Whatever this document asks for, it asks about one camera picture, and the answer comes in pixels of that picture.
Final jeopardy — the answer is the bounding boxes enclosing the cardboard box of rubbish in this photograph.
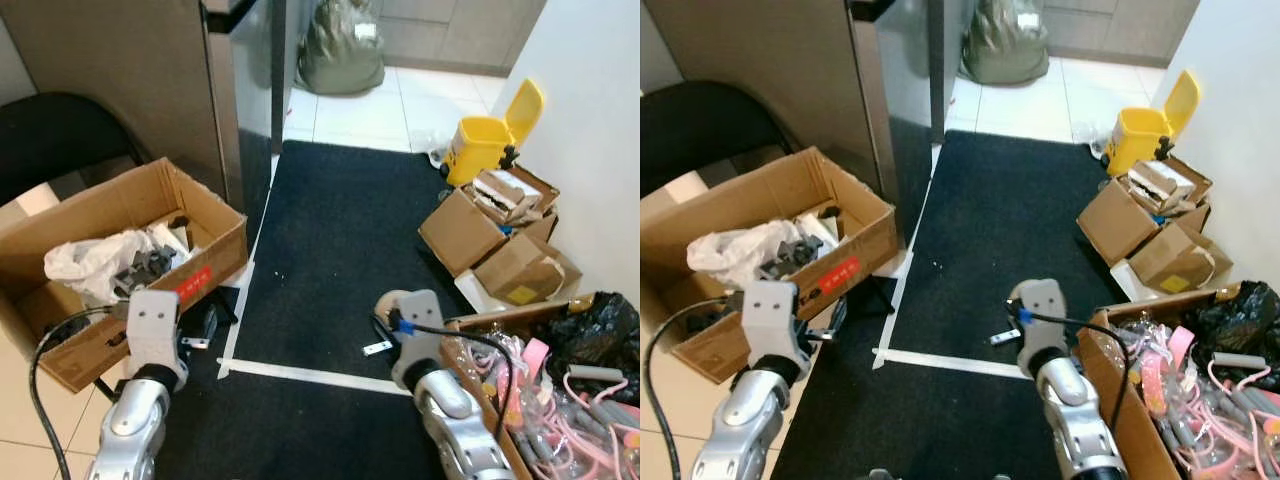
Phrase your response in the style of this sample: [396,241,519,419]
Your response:
[1077,283,1280,480]
[440,295,641,480]

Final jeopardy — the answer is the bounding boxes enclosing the yellow rubbish bin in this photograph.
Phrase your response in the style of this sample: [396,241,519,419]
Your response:
[443,78,547,189]
[1103,68,1201,179]

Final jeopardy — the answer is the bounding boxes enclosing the black rubbish bag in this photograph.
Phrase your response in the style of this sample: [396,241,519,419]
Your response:
[1180,281,1280,366]
[545,291,641,379]

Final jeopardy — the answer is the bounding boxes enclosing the green rubbish bag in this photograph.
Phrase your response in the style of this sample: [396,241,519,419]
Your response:
[297,0,387,97]
[962,0,1051,86]

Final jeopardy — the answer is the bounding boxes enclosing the long white floor tape strip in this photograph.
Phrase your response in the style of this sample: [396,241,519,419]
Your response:
[217,255,259,379]
[872,250,913,371]

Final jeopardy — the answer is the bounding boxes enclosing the black plastic parts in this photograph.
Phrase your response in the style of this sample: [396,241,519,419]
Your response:
[113,247,179,298]
[758,238,826,286]

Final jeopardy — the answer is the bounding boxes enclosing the dark floor mat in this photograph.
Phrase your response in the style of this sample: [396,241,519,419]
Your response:
[770,130,1131,480]
[150,140,506,480]

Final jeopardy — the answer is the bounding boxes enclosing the white plastic bag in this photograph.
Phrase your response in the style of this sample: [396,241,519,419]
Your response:
[44,225,196,307]
[686,218,841,291]

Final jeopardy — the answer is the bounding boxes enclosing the open cardboard box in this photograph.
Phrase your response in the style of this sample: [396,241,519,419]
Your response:
[1076,155,1214,267]
[417,163,562,280]

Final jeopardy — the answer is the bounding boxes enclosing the cardboard box with red label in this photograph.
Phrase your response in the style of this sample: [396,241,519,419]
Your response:
[640,147,899,385]
[0,157,250,394]

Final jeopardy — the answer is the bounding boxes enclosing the cardboard box with yellow label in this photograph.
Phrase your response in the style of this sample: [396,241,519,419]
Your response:
[472,230,584,307]
[1127,222,1234,296]

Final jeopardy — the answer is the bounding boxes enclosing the white packaging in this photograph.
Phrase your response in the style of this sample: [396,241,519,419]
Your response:
[472,168,543,223]
[1128,160,1196,213]

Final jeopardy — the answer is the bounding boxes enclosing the black folding chair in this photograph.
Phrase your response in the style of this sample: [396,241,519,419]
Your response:
[640,80,801,196]
[0,92,151,211]

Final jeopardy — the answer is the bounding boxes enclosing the stainless steel cabinet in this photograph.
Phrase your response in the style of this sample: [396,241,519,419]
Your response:
[0,0,289,216]
[645,0,951,206]

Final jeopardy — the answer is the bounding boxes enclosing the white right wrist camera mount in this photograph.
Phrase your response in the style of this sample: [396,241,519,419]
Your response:
[397,289,448,369]
[1018,279,1069,361]

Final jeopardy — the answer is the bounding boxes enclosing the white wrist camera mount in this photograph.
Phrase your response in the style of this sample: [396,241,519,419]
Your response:
[742,280,813,371]
[397,289,448,369]
[1018,279,1069,361]
[124,289,188,373]

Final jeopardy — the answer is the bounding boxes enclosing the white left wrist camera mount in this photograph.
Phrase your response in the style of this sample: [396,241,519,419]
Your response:
[124,289,188,373]
[742,280,813,371]

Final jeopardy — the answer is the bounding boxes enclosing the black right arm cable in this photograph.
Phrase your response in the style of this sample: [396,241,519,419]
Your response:
[398,316,517,443]
[1014,308,1134,431]

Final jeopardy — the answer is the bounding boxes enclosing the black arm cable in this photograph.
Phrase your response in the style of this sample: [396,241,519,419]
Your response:
[398,316,517,443]
[28,300,133,480]
[645,294,747,480]
[1014,308,1134,431]

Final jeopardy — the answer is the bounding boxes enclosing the pink cable bundle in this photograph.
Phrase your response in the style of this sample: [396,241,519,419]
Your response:
[495,335,641,480]
[1140,320,1280,480]

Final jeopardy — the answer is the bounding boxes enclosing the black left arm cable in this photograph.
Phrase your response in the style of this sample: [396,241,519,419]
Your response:
[28,300,133,480]
[645,294,747,480]

